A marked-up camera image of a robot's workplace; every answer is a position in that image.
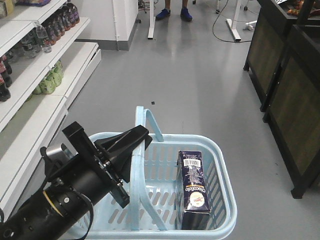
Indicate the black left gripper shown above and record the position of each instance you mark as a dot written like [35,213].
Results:
[110,158]

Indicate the light blue shopping basket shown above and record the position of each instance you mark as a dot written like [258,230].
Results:
[151,213]

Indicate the dark blue cookie box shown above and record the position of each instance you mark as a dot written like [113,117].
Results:
[191,201]

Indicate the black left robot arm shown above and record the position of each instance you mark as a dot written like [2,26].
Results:
[74,185]

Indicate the white store shelving unit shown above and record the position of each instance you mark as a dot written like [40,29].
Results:
[29,121]

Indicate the dark wooden display stand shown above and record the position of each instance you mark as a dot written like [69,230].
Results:
[268,45]

